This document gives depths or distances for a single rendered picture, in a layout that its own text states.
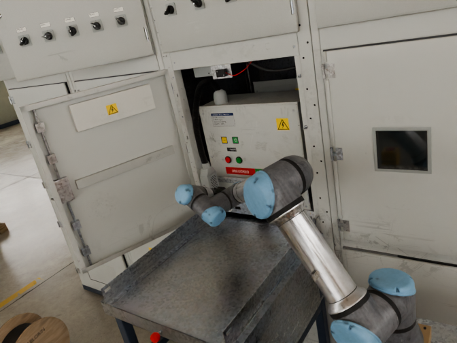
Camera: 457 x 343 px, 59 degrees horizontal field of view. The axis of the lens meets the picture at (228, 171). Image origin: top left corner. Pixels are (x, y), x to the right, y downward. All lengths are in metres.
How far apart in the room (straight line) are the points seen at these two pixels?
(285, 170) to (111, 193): 0.97
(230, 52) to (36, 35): 0.86
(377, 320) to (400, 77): 0.72
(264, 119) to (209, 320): 0.81
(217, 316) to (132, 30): 1.21
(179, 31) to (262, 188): 0.91
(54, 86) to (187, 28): 1.05
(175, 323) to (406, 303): 0.72
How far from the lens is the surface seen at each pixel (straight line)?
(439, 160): 1.44
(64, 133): 1.74
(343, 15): 1.40
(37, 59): 2.01
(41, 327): 2.64
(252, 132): 1.72
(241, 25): 1.56
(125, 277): 1.67
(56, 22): 1.96
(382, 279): 1.19
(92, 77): 2.24
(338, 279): 1.08
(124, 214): 1.89
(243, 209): 1.91
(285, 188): 1.05
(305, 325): 1.76
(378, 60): 1.38
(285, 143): 1.66
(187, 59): 1.76
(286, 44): 1.50
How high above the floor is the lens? 1.75
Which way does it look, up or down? 21 degrees down
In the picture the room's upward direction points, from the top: 12 degrees counter-clockwise
